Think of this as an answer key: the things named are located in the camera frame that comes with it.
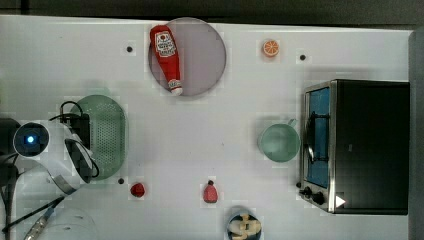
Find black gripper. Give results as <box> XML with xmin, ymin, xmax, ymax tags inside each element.
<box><xmin>65</xmin><ymin>113</ymin><xmax>91</xmax><ymax>148</ymax></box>

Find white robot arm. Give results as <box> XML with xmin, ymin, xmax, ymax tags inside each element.
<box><xmin>0</xmin><ymin>118</ymin><xmax>95</xmax><ymax>195</ymax></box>

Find upper black utensil cup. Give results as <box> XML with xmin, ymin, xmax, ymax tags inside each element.
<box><xmin>0</xmin><ymin>118</ymin><xmax>20</xmax><ymax>155</ymax></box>

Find small red tomato toy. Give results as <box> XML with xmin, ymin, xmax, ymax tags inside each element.
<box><xmin>130</xmin><ymin>183</ymin><xmax>145</xmax><ymax>198</ymax></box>

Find red ketchup bottle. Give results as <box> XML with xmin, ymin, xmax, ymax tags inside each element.
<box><xmin>150</xmin><ymin>25</ymin><xmax>183</xmax><ymax>96</ymax></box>

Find grey round plate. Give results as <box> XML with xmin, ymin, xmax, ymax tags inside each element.
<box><xmin>148</xmin><ymin>17</ymin><xmax>226</xmax><ymax>97</ymax></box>

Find red strawberry toy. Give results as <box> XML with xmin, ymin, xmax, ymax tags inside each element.
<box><xmin>203</xmin><ymin>180</ymin><xmax>218</xmax><ymax>203</ymax></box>

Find blue bowl with white toy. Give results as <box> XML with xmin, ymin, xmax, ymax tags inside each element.
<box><xmin>227</xmin><ymin>212</ymin><xmax>262</xmax><ymax>240</ymax></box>

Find mint green cup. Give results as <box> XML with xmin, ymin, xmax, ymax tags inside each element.
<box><xmin>257</xmin><ymin>119</ymin><xmax>300</xmax><ymax>163</ymax></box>

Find orange slice toy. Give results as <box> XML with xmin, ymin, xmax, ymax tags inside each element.
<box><xmin>262</xmin><ymin>40</ymin><xmax>279</xmax><ymax>57</ymax></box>

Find black toaster oven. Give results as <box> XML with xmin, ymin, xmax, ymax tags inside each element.
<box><xmin>297</xmin><ymin>79</ymin><xmax>410</xmax><ymax>215</ymax></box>

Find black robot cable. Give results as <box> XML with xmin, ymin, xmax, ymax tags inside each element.
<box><xmin>0</xmin><ymin>100</ymin><xmax>101</xmax><ymax>240</ymax></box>

